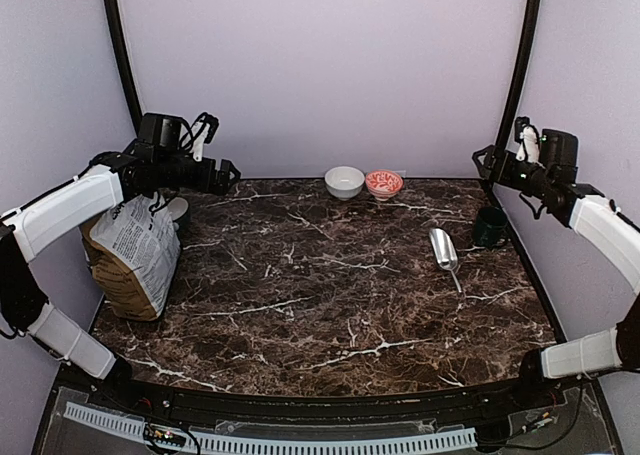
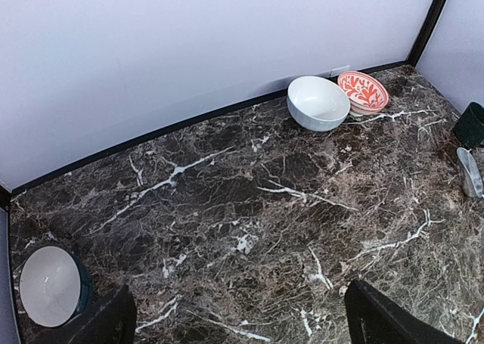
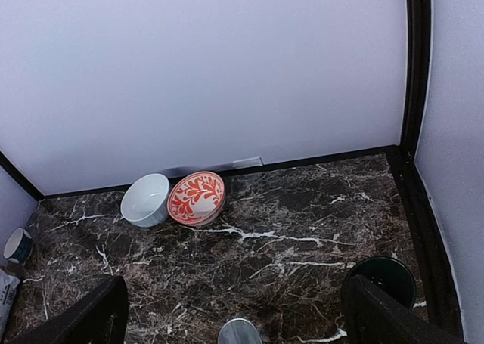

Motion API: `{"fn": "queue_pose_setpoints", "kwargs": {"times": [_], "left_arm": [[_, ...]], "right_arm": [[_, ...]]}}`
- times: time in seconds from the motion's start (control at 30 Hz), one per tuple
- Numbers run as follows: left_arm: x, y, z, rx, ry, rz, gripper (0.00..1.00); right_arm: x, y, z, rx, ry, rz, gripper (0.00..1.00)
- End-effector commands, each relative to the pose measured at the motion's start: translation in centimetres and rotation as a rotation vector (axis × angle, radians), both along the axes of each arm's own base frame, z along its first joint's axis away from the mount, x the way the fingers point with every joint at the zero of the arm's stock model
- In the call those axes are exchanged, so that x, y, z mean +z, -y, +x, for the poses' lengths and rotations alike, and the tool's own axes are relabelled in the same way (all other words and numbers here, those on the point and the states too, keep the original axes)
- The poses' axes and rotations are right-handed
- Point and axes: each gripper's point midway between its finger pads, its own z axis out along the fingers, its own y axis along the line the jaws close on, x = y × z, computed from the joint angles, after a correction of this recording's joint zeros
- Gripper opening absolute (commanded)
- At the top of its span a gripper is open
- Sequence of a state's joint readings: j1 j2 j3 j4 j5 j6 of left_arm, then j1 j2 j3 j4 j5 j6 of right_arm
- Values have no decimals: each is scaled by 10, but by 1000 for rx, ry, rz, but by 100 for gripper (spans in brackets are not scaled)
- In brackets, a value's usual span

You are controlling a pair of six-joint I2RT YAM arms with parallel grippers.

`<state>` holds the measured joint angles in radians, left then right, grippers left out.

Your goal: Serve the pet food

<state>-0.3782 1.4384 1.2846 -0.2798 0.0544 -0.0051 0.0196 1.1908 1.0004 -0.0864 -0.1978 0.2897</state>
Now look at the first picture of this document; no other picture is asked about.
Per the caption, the pet food paper bag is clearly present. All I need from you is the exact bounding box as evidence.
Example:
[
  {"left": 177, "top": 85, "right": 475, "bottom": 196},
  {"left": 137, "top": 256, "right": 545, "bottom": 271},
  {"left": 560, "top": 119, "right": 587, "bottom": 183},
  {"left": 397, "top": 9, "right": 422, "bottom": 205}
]
[{"left": 80, "top": 192, "right": 180, "bottom": 322}]

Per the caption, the dark green mug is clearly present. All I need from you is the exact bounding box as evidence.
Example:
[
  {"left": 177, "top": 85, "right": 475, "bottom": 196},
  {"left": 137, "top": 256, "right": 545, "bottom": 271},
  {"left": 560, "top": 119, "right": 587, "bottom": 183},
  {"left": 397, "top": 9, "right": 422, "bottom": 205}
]
[{"left": 472, "top": 206, "right": 508, "bottom": 249}]

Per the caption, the metal scoop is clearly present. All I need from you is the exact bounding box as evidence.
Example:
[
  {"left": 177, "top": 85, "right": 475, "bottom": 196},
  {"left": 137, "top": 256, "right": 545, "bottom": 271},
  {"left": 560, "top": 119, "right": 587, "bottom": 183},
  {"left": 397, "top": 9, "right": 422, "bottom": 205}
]
[{"left": 429, "top": 228, "right": 463, "bottom": 294}]

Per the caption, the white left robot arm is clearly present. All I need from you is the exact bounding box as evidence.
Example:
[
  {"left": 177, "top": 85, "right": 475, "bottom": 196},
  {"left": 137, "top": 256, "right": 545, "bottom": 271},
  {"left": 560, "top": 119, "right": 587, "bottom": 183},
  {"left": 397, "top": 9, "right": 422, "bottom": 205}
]
[{"left": 1, "top": 152, "right": 241, "bottom": 380}]

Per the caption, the right black frame post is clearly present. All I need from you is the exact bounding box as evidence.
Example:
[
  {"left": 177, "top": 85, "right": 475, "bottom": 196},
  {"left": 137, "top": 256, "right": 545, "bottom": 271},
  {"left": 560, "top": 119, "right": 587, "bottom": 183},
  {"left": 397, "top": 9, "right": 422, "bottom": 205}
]
[{"left": 495, "top": 0, "right": 541, "bottom": 150}]

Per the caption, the black front table rail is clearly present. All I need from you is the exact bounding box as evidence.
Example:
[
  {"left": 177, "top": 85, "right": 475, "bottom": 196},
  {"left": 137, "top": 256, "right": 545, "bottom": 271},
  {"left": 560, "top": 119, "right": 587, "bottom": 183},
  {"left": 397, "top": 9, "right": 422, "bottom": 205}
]
[{"left": 93, "top": 381, "right": 525, "bottom": 426}]

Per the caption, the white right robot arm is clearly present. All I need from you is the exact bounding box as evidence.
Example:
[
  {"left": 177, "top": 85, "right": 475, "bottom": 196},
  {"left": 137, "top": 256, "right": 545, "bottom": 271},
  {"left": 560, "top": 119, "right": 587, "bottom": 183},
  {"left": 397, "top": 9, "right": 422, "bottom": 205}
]
[{"left": 472, "top": 141, "right": 639, "bottom": 383}]

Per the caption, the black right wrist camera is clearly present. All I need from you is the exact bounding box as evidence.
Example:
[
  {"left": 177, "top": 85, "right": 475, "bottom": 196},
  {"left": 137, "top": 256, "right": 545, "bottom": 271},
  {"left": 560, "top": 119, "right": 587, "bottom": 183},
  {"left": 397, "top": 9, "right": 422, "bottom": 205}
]
[{"left": 539, "top": 129, "right": 579, "bottom": 184}]

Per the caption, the white ribbed bowl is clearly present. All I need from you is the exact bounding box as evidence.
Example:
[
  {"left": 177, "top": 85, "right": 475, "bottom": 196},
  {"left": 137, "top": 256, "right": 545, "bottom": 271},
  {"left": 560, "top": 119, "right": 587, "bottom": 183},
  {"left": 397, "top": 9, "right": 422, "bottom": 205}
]
[{"left": 324, "top": 166, "right": 365, "bottom": 201}]

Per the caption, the left black frame post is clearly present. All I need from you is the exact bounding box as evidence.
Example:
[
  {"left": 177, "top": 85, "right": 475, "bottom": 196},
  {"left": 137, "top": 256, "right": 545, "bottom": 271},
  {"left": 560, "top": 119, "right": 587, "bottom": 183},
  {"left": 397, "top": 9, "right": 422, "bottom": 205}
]
[{"left": 103, "top": 0, "right": 143, "bottom": 132}]

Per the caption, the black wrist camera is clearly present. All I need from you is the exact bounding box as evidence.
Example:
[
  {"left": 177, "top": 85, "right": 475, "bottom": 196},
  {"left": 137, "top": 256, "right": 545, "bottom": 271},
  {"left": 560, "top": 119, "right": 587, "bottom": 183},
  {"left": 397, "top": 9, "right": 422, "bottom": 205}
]
[
  {"left": 137, "top": 112, "right": 183, "bottom": 151},
  {"left": 539, "top": 129, "right": 579, "bottom": 184}
]

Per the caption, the dark bowl behind bag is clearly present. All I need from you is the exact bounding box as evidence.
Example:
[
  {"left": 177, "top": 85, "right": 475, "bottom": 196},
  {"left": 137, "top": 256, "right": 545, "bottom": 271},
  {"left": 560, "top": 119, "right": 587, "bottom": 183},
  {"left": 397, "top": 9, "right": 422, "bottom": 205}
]
[{"left": 167, "top": 197, "right": 191, "bottom": 232}]

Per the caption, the white slotted cable duct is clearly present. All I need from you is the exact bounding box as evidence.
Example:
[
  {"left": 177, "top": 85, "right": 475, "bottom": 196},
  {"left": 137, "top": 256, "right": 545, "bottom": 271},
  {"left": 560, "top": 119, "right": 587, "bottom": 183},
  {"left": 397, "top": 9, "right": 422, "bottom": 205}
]
[{"left": 63, "top": 402, "right": 478, "bottom": 454}]

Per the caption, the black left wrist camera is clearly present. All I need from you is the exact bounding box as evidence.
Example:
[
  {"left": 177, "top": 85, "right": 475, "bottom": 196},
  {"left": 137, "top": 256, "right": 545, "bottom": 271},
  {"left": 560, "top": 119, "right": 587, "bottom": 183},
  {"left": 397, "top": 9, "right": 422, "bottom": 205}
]
[{"left": 137, "top": 112, "right": 183, "bottom": 151}]

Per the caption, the black frame post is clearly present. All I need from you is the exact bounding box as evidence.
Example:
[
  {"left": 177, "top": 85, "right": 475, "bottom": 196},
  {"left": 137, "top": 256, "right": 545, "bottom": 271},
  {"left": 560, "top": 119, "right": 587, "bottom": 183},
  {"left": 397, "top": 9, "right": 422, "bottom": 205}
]
[
  {"left": 495, "top": 0, "right": 541, "bottom": 150},
  {"left": 103, "top": 0, "right": 143, "bottom": 132}
]

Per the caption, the red patterned bowl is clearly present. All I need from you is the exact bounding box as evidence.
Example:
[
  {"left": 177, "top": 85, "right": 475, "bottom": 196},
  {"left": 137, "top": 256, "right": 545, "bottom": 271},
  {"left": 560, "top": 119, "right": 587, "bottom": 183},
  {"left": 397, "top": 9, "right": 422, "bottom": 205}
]
[{"left": 365, "top": 170, "right": 404, "bottom": 202}]

